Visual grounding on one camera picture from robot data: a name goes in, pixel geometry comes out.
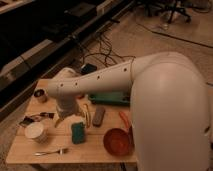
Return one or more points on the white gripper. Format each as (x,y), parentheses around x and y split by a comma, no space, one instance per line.
(65,109)

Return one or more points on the green sponge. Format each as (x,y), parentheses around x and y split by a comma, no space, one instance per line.
(78,133)

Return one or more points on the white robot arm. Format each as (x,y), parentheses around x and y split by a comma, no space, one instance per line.
(169,103)

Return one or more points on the small metal can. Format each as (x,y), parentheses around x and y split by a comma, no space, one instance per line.
(40,95)

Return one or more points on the green tray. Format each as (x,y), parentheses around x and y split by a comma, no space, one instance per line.
(110,98)

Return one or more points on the white cup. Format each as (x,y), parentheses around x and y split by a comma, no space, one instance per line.
(36,131)

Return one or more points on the black power adapter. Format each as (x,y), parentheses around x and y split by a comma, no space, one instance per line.
(88,68)

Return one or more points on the wooden table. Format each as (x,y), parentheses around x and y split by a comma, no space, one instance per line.
(92,151)

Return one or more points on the silver fork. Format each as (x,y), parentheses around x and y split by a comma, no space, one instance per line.
(60,152)

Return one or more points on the orange pan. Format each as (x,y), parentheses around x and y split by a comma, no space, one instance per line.
(119,142)

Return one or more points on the office chair base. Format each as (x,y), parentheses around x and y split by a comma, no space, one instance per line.
(155,7)

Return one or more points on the black handled can opener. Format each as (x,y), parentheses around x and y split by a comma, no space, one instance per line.
(36,118)

